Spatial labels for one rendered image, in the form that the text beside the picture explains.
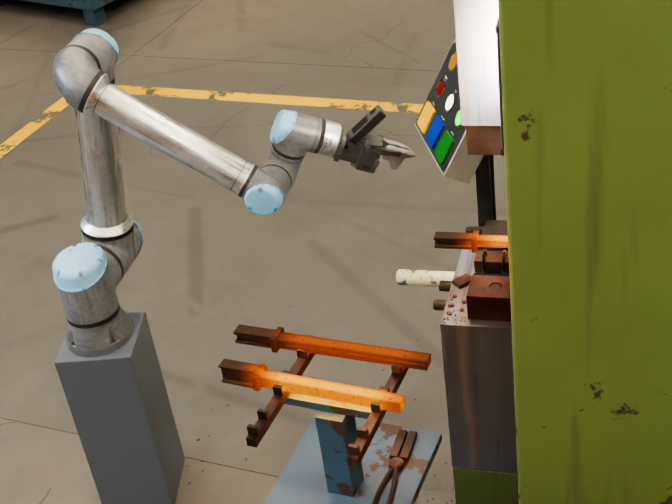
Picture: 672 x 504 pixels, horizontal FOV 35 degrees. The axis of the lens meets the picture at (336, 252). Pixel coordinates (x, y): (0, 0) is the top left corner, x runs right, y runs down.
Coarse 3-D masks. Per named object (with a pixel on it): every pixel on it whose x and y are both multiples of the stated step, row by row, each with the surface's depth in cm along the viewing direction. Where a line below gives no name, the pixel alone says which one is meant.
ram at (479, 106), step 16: (464, 0) 209; (480, 0) 208; (496, 0) 207; (464, 16) 211; (480, 16) 210; (496, 16) 209; (464, 32) 213; (480, 32) 212; (464, 48) 215; (480, 48) 214; (496, 48) 213; (464, 64) 217; (480, 64) 216; (496, 64) 215; (464, 80) 218; (480, 80) 218; (496, 80) 217; (464, 96) 220; (480, 96) 220; (496, 96) 219; (464, 112) 223; (480, 112) 222; (496, 112) 221
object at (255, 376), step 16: (224, 368) 221; (240, 368) 220; (256, 368) 220; (240, 384) 222; (256, 384) 219; (272, 384) 218; (288, 384) 216; (304, 384) 215; (320, 384) 214; (336, 384) 214; (336, 400) 213; (352, 400) 211; (368, 400) 209; (384, 400) 208; (400, 400) 208
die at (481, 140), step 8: (472, 128) 230; (480, 128) 229; (488, 128) 229; (496, 128) 228; (472, 136) 231; (480, 136) 230; (488, 136) 230; (496, 136) 229; (472, 144) 232; (480, 144) 231; (488, 144) 231; (496, 144) 230; (472, 152) 233; (480, 152) 232; (488, 152) 232; (496, 152) 231
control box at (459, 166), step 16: (448, 64) 305; (448, 80) 302; (432, 96) 310; (448, 96) 299; (448, 112) 297; (448, 128) 294; (464, 128) 285; (464, 144) 286; (448, 160) 289; (464, 160) 288; (480, 160) 289; (448, 176) 290; (464, 176) 291
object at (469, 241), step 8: (440, 232) 257; (448, 232) 256; (456, 232) 256; (440, 240) 256; (448, 240) 256; (456, 240) 254; (464, 240) 254; (472, 240) 252; (480, 240) 253; (488, 240) 252; (496, 240) 252; (504, 240) 251; (448, 248) 256; (456, 248) 255; (464, 248) 255; (472, 248) 253
